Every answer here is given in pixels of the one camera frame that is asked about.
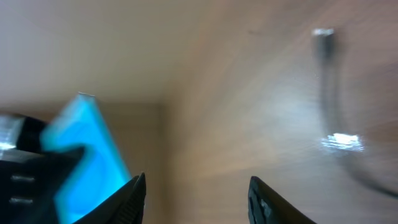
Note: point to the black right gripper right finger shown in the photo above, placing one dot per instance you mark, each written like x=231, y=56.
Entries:
x=266, y=206

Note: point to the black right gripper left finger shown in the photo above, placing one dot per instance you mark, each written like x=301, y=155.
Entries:
x=125, y=206

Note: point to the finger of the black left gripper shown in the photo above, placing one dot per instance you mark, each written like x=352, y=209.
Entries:
x=28, y=188

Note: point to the smartphone with cyan screen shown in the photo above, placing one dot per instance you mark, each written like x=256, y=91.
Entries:
x=101, y=171

